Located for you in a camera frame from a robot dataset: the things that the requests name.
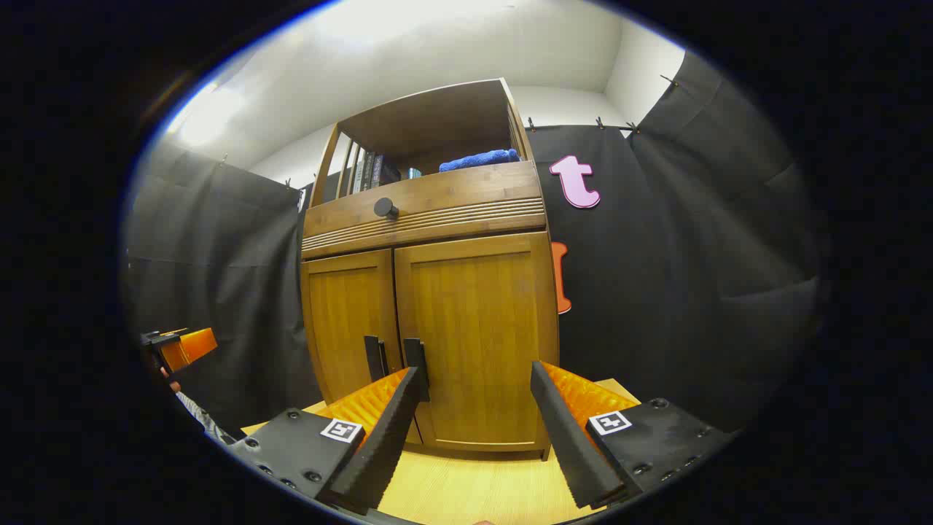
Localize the wooden double-door shoe cabinet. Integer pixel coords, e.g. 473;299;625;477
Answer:
299;78;561;462

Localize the black backdrop cloth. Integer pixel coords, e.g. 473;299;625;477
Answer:
124;51;824;438

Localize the wooden drawer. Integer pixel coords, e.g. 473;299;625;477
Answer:
302;160;547;260

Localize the blue folded towel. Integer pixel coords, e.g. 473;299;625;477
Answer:
439;149;521;174

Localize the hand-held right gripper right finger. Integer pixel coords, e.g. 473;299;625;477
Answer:
530;360;737;510

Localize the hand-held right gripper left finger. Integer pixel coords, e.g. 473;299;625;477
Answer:
230;367;423;515

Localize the wooden cabinet door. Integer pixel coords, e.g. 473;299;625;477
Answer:
394;232;558;453
301;249;403;405

